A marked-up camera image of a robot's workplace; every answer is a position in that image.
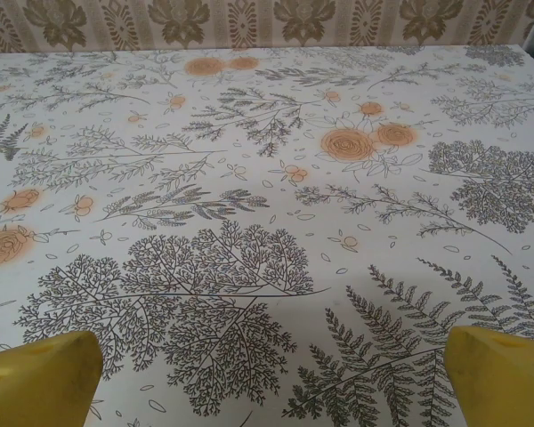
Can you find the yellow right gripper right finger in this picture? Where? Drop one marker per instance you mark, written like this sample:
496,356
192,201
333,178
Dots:
503,382

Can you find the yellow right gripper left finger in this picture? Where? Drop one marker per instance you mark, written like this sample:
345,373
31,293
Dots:
40,382

